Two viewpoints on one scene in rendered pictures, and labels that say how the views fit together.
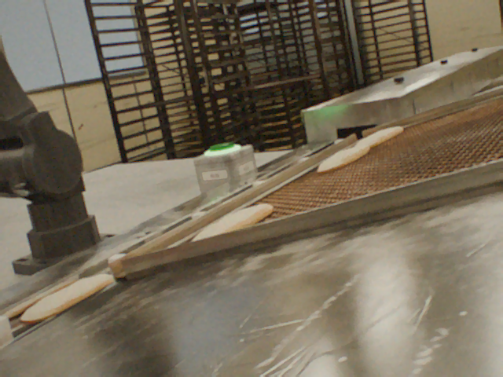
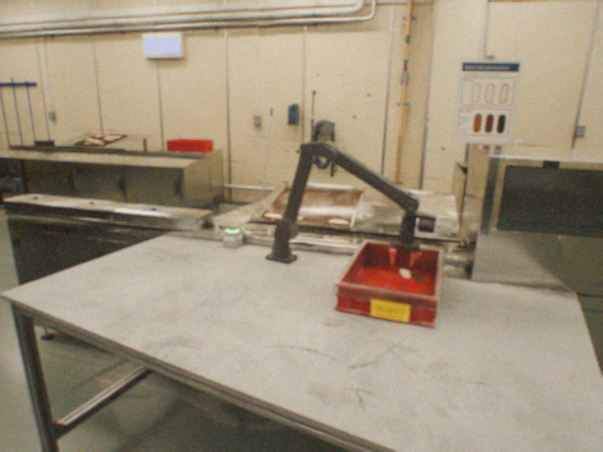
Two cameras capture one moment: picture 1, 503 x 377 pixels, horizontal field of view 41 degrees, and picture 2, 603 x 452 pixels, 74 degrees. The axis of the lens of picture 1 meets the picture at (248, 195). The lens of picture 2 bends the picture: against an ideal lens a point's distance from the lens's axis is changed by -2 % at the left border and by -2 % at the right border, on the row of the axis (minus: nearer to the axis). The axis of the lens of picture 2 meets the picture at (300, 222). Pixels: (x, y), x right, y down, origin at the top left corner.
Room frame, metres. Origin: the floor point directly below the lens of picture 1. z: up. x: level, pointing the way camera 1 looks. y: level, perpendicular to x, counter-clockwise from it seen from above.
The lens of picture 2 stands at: (1.22, 1.86, 1.46)
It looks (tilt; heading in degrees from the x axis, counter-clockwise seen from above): 16 degrees down; 254
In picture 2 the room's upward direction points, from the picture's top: 1 degrees clockwise
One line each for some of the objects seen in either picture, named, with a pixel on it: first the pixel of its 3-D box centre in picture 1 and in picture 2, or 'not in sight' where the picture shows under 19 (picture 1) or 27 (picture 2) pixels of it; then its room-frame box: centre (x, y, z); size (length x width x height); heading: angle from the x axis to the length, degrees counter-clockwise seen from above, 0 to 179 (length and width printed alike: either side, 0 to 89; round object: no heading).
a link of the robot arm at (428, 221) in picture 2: not in sight; (420, 216); (0.37, 0.56, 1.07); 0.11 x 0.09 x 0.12; 145
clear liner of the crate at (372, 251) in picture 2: not in sight; (394, 276); (0.52, 0.64, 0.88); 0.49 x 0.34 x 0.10; 54
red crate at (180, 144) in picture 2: not in sight; (190, 145); (1.12, -3.76, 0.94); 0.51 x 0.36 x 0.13; 153
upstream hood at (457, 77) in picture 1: (438, 79); (103, 210); (1.66, -0.52, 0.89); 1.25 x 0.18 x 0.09; 149
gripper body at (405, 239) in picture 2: not in sight; (406, 237); (0.41, 0.53, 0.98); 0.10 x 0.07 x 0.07; 165
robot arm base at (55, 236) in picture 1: (62, 228); (281, 250); (0.84, 0.24, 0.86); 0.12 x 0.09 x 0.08; 137
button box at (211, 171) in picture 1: (231, 185); (233, 241); (1.02, 0.02, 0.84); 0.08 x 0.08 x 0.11; 59
